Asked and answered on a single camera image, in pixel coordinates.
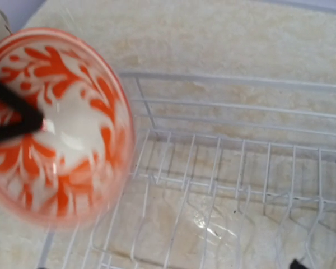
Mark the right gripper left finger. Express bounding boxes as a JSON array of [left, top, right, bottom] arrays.
[[0, 82, 44, 142]]

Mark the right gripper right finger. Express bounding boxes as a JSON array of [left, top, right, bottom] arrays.
[[289, 259, 307, 269]]

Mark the white red patterned bowl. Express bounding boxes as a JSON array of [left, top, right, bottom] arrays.
[[0, 27, 136, 228]]

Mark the white wire dish rack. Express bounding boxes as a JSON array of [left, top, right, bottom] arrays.
[[38, 71, 336, 268]]

